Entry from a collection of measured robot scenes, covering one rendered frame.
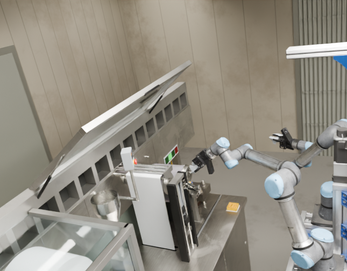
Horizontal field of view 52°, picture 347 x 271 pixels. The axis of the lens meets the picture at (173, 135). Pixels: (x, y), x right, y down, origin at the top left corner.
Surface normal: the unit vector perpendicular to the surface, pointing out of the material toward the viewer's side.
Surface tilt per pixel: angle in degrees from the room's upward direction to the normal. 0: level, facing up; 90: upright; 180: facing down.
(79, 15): 90
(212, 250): 0
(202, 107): 90
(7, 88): 90
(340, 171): 90
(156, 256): 0
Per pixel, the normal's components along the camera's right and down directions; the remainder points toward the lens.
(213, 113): -0.44, 0.41
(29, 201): 0.89, 0.02
